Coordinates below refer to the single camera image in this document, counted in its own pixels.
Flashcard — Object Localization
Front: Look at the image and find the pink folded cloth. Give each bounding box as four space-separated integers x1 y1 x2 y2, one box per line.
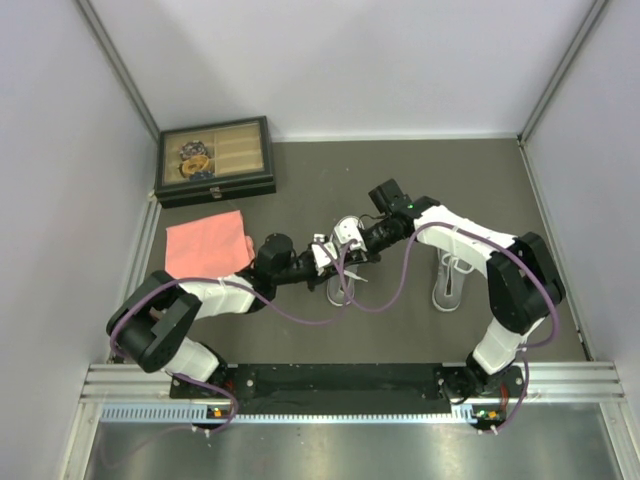
165 210 255 278

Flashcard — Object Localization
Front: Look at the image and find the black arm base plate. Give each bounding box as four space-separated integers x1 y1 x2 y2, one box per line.
168 362 526 415

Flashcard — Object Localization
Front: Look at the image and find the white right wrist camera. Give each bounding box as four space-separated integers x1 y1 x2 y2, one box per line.
332 216 366 251

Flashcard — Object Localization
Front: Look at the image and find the aluminium frame rail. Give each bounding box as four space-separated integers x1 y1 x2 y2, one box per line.
80 362 625 402

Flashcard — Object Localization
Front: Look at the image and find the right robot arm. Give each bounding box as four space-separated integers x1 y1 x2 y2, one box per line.
357 179 566 398

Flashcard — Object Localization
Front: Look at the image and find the dark jewelry box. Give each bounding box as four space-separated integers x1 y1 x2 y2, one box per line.
154 116 276 209

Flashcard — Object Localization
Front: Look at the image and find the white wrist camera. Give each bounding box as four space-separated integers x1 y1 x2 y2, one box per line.
332 216 366 251
310 234 338 272

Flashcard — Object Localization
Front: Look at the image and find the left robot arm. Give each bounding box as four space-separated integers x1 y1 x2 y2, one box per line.
106 234 342 397

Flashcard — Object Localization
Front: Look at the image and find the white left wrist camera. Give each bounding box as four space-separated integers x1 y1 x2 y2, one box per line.
310 234 338 272

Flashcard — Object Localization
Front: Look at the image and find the grey slotted cable duct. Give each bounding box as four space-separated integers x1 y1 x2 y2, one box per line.
101 403 488 424

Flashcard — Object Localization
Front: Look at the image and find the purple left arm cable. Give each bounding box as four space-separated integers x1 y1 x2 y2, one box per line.
102 242 361 469

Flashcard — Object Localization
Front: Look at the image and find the orange bracelet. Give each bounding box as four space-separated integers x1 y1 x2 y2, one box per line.
180 156 213 177

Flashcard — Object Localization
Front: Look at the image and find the grey sneaker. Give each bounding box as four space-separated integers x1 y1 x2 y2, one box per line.
431 249 469 313
326 243 355 307

